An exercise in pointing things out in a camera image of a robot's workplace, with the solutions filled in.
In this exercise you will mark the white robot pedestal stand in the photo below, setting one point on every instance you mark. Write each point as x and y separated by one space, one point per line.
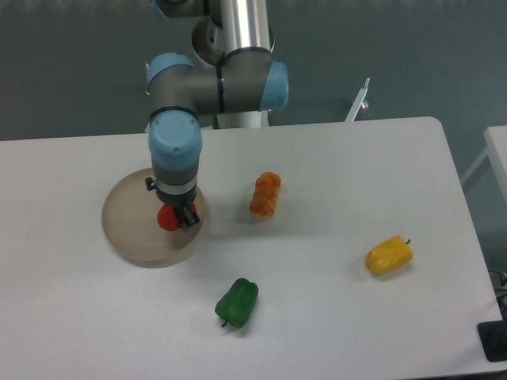
208 43

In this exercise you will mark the beige round plate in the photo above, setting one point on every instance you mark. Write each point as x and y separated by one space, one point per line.
129 221

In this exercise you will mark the red toy pepper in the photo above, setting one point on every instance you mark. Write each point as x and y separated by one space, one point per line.
168 220

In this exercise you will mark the white side table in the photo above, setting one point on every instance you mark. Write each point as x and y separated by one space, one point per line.
493 156

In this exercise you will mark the green toy pepper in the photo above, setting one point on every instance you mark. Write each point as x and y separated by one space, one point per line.
236 306

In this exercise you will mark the orange toy bread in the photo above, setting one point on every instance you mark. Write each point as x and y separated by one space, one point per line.
265 196

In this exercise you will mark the black box at table edge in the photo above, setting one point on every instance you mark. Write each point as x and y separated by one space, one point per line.
493 339

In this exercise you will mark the yellow toy pepper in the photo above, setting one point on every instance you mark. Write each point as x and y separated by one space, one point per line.
389 256

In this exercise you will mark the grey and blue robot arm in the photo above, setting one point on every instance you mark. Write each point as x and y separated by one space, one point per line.
245 78

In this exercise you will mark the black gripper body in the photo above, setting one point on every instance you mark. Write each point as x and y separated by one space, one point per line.
177 201

